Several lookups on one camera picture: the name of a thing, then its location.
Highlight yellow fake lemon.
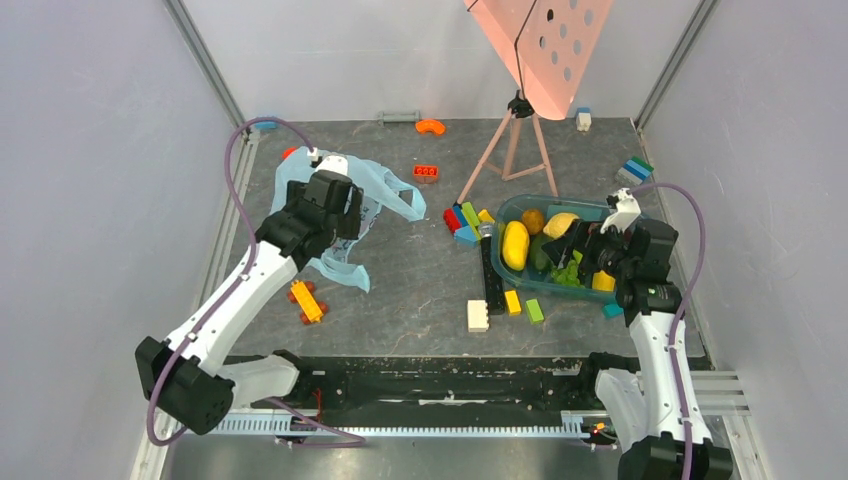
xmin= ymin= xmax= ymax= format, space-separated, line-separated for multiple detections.
xmin=542 ymin=212 xmax=580 ymax=239

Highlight yellow fake fruit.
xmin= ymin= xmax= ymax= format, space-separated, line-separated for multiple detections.
xmin=501 ymin=221 xmax=530 ymax=271

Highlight yellow fake banana piece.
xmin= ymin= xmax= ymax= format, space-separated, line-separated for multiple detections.
xmin=591 ymin=271 xmax=616 ymax=293

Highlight light blue plastic bag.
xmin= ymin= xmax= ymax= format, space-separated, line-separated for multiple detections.
xmin=271 ymin=146 xmax=427 ymax=292

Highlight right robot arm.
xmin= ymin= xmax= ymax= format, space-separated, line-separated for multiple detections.
xmin=544 ymin=219 xmax=734 ymax=479

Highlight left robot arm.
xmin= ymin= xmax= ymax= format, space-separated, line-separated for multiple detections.
xmin=135 ymin=169 xmax=363 ymax=446

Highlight green fake avocado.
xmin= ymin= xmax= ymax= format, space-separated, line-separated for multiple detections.
xmin=527 ymin=233 xmax=551 ymax=273

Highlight green fake grapes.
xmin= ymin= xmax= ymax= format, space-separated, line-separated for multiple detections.
xmin=551 ymin=259 xmax=583 ymax=288

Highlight teal plastic bin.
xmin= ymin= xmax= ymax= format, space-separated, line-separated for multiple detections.
xmin=490 ymin=193 xmax=651 ymax=306

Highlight teal toy brick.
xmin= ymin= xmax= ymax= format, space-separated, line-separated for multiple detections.
xmin=602 ymin=303 xmax=624 ymax=319

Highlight green toy brick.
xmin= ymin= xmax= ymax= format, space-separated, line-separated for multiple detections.
xmin=525 ymin=299 xmax=545 ymax=325

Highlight yellow toy brick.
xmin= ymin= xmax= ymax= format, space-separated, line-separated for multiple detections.
xmin=504 ymin=290 xmax=522 ymax=316

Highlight black toy brick strip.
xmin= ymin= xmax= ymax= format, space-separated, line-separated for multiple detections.
xmin=479 ymin=236 xmax=506 ymax=315

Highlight stacked grey blue green bricks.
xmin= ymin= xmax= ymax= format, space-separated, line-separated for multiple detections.
xmin=615 ymin=156 xmax=654 ymax=187

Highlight orange yellow toy car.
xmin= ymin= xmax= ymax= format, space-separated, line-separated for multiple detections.
xmin=287 ymin=280 xmax=328 ymax=325

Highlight colourful brick pile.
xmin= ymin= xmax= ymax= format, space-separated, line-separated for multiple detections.
xmin=442 ymin=202 xmax=495 ymax=246

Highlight orange flat toy brick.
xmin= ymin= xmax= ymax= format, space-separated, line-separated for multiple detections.
xmin=412 ymin=164 xmax=440 ymax=184

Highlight cream toy brick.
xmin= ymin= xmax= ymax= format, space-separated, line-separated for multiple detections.
xmin=466 ymin=300 xmax=489 ymax=333

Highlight orange curved toy piece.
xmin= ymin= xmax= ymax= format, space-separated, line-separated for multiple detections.
xmin=415 ymin=119 xmax=446 ymax=136

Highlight white blue small brick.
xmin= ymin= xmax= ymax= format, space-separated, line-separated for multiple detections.
xmin=575 ymin=107 xmax=592 ymax=132

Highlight pink wooden tripod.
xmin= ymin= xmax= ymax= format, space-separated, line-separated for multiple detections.
xmin=455 ymin=89 xmax=559 ymax=205

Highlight pink perforated board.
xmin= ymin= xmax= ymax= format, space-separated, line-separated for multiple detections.
xmin=464 ymin=0 xmax=614 ymax=120

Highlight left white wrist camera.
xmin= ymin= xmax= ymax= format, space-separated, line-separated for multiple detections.
xmin=307 ymin=147 xmax=349 ymax=176

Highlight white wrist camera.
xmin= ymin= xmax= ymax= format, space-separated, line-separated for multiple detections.
xmin=600 ymin=188 xmax=641 ymax=234
xmin=307 ymin=147 xmax=349 ymax=176

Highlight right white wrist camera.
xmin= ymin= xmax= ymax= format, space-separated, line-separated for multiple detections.
xmin=600 ymin=188 xmax=641 ymax=234

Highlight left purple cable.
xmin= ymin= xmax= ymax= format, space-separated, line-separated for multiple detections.
xmin=145 ymin=116 xmax=319 ymax=448

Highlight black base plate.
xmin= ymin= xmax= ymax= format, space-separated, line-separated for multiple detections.
xmin=225 ymin=354 xmax=644 ymax=428

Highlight white toothed rail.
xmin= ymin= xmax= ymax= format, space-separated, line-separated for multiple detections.
xmin=209 ymin=410 xmax=590 ymax=440

